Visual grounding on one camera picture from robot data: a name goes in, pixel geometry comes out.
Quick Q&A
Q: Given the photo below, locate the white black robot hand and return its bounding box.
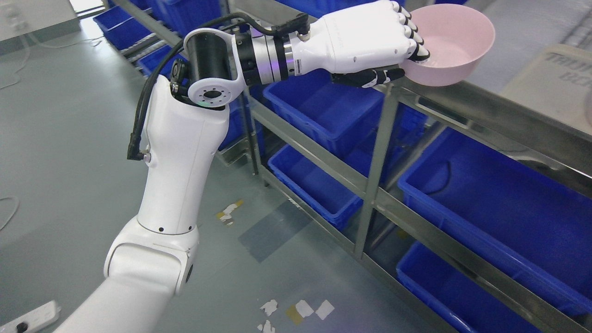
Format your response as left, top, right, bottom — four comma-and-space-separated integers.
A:
290, 0, 431, 88

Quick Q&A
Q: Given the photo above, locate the pink plastic bowl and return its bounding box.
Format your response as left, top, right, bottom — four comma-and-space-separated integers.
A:
400, 3, 496, 87

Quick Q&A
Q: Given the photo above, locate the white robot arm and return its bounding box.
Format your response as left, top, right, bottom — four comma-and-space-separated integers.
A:
56, 12, 309, 333

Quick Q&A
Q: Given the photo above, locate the blue crate left shelf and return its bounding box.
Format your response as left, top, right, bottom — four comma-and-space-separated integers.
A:
263, 69, 385, 158

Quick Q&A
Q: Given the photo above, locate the blue crate shelf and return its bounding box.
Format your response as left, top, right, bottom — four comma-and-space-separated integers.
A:
398, 129, 592, 316
263, 69, 385, 158

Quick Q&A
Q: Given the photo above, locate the stainless steel shelf rack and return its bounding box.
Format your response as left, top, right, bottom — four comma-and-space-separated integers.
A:
113, 0, 592, 333

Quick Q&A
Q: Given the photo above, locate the blue crate centre shelf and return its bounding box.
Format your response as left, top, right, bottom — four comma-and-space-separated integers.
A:
398, 129, 592, 316

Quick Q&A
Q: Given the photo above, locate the blue crate bottom left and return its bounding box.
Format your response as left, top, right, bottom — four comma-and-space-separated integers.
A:
268, 145, 362, 230

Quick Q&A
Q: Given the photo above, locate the blue crate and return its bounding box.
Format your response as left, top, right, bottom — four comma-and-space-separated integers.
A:
268, 145, 362, 230
396, 241, 540, 333

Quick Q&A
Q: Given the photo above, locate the beige bear print tray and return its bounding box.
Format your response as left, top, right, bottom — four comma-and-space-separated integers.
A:
500, 44, 592, 134

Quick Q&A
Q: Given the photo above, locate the blue crate bottom centre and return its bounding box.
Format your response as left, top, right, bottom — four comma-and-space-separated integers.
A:
396, 241, 540, 333

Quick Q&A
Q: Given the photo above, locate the white power strip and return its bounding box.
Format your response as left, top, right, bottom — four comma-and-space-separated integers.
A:
0, 301, 61, 333

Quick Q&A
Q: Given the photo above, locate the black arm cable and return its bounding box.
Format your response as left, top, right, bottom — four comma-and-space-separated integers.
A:
127, 12, 309, 161

